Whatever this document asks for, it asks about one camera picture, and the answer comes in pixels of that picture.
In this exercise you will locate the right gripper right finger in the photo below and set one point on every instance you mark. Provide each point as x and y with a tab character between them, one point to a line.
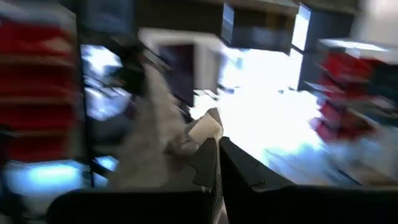
239	180

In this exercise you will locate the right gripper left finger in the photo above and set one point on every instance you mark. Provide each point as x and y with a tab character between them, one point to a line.
206	165

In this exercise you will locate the grey plaid towel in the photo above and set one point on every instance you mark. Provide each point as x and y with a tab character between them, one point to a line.
206	127

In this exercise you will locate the white framed cabinet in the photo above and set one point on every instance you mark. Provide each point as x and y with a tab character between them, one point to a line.
205	62

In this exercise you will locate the red bin shelf rack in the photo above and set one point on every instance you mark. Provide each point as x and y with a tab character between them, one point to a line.
342	68
34	118

